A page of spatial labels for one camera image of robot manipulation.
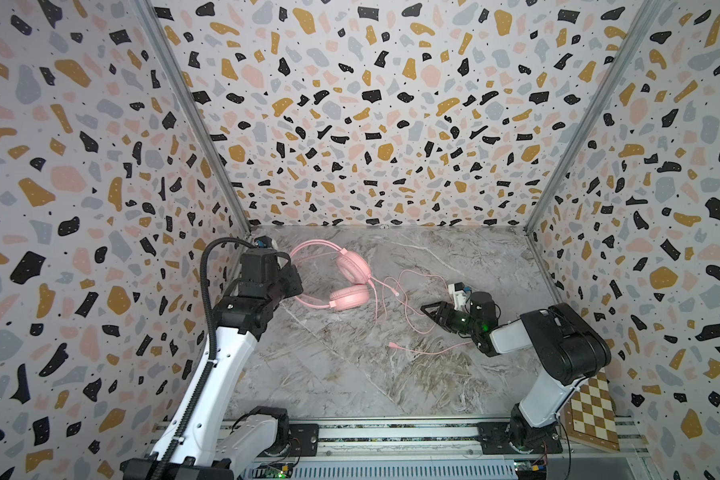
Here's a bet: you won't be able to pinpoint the pink headphone cable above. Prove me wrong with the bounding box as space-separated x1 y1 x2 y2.
368 268 475 356

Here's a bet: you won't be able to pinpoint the pink headphones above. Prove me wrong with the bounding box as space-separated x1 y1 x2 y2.
290 239 377 312

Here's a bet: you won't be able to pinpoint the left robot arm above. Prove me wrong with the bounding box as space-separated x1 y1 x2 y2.
120 237 303 479

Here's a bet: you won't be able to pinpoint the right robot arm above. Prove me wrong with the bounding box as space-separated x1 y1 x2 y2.
420 292 611 454

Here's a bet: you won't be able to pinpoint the wooden chessboard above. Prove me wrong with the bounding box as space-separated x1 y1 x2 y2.
562 370 620 452

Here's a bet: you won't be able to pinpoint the right circuit board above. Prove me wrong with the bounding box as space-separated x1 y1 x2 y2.
514 461 547 480

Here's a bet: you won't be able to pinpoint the circuit board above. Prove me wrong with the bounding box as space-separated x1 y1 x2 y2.
255 463 294 479
514 461 547 480

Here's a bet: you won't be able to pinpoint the left circuit board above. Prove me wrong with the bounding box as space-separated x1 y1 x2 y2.
255 463 294 479

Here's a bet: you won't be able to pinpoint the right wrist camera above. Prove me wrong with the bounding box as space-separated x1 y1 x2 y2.
447 282 472 311

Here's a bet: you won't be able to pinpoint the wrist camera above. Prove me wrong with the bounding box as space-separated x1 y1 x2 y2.
447 282 472 311
253 235 276 249

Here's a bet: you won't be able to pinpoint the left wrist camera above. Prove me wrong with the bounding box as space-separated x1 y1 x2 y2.
253 235 276 249

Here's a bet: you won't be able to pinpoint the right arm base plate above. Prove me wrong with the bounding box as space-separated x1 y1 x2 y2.
477 421 564 455

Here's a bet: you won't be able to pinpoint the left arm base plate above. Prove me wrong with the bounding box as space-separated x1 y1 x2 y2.
256 423 320 460

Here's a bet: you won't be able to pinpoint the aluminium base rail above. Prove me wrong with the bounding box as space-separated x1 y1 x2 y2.
149 418 649 463

